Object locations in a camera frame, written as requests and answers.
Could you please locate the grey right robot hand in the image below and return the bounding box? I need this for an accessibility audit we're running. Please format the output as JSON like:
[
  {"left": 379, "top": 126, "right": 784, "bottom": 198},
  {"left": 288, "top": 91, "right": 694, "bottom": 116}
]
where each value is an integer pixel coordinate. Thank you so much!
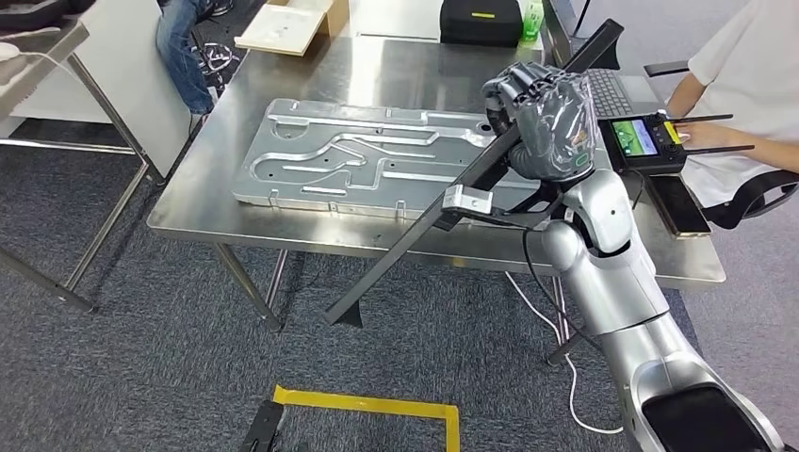
[{"left": 481, "top": 60, "right": 600, "bottom": 184}]

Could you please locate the person's hand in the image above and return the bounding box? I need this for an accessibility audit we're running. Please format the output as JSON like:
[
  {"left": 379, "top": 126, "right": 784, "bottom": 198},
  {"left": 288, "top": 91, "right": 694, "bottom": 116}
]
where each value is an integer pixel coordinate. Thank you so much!
[{"left": 674, "top": 121, "right": 720, "bottom": 151}]

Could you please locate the long black plastic bracket part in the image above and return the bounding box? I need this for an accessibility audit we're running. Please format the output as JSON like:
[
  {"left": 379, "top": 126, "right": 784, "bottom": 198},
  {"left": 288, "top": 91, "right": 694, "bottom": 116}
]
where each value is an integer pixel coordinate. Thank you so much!
[{"left": 322, "top": 18, "right": 626, "bottom": 330}]

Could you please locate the stainless steel workbench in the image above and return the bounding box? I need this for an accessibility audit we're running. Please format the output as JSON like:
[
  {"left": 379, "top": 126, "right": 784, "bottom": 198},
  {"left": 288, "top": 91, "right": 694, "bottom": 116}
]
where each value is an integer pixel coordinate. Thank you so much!
[{"left": 146, "top": 34, "right": 728, "bottom": 368}]

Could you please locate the black controller with antennas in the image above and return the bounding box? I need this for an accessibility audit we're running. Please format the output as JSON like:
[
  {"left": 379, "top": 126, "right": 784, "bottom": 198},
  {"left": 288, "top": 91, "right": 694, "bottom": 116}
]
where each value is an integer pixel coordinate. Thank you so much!
[{"left": 597, "top": 112, "right": 757, "bottom": 176}]

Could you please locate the grey laptop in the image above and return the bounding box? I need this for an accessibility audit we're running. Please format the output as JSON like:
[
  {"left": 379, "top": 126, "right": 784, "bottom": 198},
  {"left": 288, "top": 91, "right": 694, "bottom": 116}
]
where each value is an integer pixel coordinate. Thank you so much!
[{"left": 541, "top": 0, "right": 666, "bottom": 120}]

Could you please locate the black smartphone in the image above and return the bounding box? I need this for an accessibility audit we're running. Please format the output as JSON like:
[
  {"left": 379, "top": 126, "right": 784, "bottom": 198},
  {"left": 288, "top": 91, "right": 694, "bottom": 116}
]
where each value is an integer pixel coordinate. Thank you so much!
[{"left": 645, "top": 174, "right": 713, "bottom": 238}]

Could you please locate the person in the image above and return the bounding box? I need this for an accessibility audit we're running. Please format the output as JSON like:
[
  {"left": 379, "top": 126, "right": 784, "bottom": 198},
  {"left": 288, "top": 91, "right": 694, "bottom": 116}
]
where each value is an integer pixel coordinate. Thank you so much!
[
  {"left": 664, "top": 0, "right": 799, "bottom": 210},
  {"left": 155, "top": 0, "right": 236, "bottom": 117}
]

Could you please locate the green drink bottle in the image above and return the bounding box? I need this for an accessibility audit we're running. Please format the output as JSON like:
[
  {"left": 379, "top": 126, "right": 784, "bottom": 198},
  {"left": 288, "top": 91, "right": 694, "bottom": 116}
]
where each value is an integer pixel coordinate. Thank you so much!
[{"left": 519, "top": 0, "right": 546, "bottom": 43}]

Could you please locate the thin black rod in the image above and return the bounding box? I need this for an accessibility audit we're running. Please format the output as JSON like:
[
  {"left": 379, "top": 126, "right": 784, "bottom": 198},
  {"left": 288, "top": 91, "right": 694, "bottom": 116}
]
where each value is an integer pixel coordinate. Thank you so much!
[{"left": 571, "top": 0, "right": 593, "bottom": 37}]

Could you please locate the black zip case yellow label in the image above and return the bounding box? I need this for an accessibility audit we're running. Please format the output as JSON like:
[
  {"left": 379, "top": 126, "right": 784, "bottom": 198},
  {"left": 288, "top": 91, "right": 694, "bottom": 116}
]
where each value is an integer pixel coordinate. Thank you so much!
[{"left": 438, "top": 0, "right": 524, "bottom": 48}]

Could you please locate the white table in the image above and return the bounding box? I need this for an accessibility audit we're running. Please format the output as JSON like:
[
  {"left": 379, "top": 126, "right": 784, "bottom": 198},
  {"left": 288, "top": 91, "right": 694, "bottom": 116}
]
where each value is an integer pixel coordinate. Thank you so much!
[{"left": 348, "top": 0, "right": 445, "bottom": 41}]

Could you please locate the open cardboard box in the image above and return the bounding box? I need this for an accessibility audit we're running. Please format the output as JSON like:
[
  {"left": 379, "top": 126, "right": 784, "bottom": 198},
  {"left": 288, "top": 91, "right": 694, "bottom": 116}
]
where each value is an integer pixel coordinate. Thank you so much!
[{"left": 265, "top": 0, "right": 351, "bottom": 39}]

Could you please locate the stamped silver metal panel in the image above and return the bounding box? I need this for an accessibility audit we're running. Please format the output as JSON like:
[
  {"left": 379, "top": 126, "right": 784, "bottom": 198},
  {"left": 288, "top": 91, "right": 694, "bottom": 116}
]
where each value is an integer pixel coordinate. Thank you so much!
[{"left": 231, "top": 97, "right": 545, "bottom": 222}]

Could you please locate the white flat box lid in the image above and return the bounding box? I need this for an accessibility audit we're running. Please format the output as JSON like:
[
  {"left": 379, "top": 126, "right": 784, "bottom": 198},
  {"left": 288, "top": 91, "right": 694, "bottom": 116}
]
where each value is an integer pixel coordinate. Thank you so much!
[{"left": 234, "top": 3, "right": 335, "bottom": 57}]

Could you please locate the chrome stool base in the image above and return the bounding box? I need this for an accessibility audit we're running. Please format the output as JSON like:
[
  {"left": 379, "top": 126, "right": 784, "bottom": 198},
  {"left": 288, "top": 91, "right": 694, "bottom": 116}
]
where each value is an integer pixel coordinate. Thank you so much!
[{"left": 193, "top": 40, "right": 241, "bottom": 77}]

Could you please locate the white cabinet panel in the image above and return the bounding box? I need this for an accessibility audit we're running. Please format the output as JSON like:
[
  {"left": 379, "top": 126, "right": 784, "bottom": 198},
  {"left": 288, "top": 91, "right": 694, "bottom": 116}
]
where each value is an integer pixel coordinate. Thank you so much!
[{"left": 8, "top": 0, "right": 195, "bottom": 179}]

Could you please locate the steel side table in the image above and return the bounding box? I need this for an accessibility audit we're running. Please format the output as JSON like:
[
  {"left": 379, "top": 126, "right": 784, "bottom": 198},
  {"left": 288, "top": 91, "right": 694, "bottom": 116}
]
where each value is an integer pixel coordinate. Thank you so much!
[{"left": 0, "top": 18, "right": 167, "bottom": 314}]

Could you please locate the black foam-lined case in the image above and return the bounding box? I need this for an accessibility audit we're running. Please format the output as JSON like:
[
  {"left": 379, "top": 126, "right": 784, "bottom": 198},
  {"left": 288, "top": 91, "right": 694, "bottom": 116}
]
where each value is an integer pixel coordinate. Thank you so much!
[{"left": 0, "top": 0, "right": 95, "bottom": 32}]

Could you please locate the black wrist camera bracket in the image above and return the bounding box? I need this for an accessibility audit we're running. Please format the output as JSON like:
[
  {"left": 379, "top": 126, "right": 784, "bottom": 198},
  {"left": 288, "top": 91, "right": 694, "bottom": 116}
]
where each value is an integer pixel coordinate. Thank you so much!
[{"left": 436, "top": 181, "right": 569, "bottom": 234}]

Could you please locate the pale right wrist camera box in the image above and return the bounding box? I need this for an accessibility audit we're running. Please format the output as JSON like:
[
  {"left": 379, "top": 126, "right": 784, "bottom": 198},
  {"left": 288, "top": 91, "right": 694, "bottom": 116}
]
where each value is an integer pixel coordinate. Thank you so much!
[{"left": 441, "top": 184, "right": 495, "bottom": 215}]

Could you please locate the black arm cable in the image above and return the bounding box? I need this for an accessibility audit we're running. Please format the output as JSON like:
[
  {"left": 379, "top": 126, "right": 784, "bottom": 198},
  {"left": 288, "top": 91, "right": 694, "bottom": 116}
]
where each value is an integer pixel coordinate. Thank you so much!
[{"left": 523, "top": 229, "right": 604, "bottom": 354}]

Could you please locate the white floor cable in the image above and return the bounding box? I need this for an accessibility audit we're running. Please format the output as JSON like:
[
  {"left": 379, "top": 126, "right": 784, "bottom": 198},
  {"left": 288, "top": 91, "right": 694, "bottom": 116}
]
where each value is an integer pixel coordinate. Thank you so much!
[{"left": 504, "top": 271, "right": 626, "bottom": 436}]

